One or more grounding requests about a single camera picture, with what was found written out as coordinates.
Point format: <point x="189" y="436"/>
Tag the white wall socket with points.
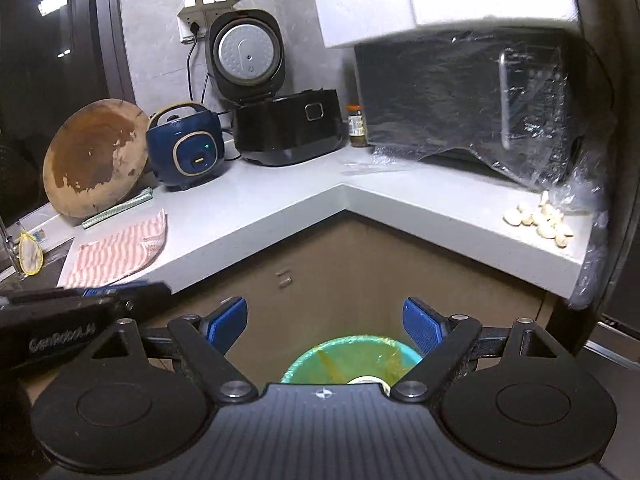
<point x="197" y="15"/>

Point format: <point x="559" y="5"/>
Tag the dark metal appliance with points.
<point x="617" y="340"/>

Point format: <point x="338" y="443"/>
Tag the dark window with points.
<point x="50" y="50"/>

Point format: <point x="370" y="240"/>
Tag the black countertop oven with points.
<point x="440" y="95"/>

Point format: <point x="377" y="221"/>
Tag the green white woven strip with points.
<point x="117" y="208"/>

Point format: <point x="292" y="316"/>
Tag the pink striped dish cloth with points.
<point x="115" y="250"/>

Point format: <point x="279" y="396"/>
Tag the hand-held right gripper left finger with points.
<point x="229" y="321"/>

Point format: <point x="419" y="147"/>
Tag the clear plastic oven cover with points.
<point x="585" y="195"/>

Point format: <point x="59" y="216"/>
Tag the pile of garlic cloves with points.
<point x="545" y="220"/>

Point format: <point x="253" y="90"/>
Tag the blue rice cooker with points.
<point x="192" y="152"/>

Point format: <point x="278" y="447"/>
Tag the white disposable bowl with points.
<point x="367" y="379"/>

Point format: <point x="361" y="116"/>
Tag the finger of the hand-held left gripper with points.
<point x="150" y="291"/>

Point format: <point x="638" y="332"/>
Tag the orange lid glass jar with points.
<point x="357" y="127"/>

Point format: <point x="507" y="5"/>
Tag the black rice cooker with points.
<point x="290" y="130"/>

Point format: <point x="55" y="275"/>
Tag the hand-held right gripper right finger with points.
<point x="421" y="321"/>

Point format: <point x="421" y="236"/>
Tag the white foam box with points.
<point x="370" y="5"/>

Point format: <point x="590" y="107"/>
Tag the beige kitchen cabinet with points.
<point x="325" y="260"/>

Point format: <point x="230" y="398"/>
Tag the round wooden cutting board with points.
<point x="95" y="160"/>

